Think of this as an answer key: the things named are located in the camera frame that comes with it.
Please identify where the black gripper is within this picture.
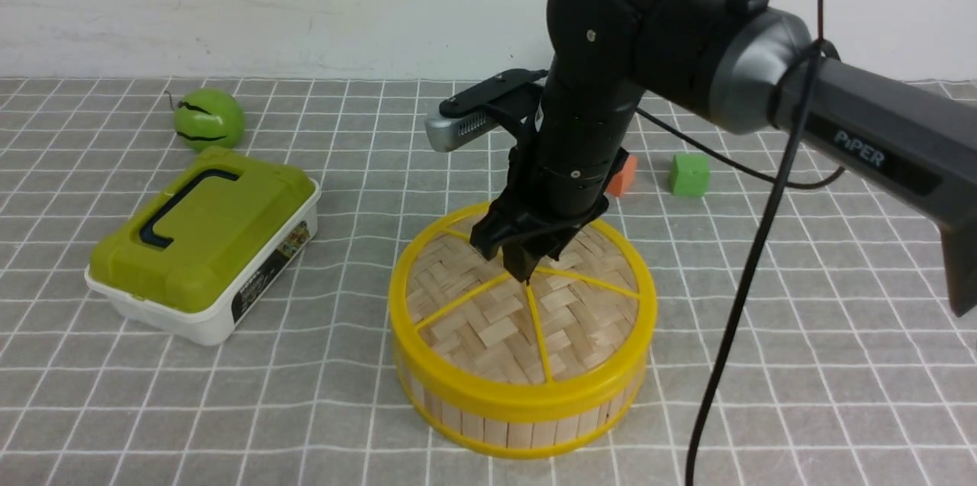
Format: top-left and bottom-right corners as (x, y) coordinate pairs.
(469, 143), (611, 284)

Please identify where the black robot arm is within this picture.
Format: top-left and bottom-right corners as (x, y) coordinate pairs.
(469, 0), (976, 316)

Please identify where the yellow bamboo steamer lid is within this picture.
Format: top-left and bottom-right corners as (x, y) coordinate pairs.
(389, 204), (657, 459)

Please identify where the orange cube block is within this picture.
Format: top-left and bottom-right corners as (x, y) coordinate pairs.
(606, 155), (639, 198)

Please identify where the green cube block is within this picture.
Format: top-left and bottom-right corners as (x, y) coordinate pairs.
(669, 153), (711, 198)

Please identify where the green lidded white box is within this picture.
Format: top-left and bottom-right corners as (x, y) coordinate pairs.
(85, 146), (321, 346)

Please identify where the green toy apple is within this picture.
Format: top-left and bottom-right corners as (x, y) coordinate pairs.
(166, 87), (247, 153)

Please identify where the grey grid tablecloth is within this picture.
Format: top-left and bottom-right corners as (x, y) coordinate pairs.
(1, 77), (976, 485)

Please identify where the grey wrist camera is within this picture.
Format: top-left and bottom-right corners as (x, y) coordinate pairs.
(424, 69), (549, 153)

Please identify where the black cable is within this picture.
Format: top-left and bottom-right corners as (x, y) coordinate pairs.
(636, 0), (846, 486)

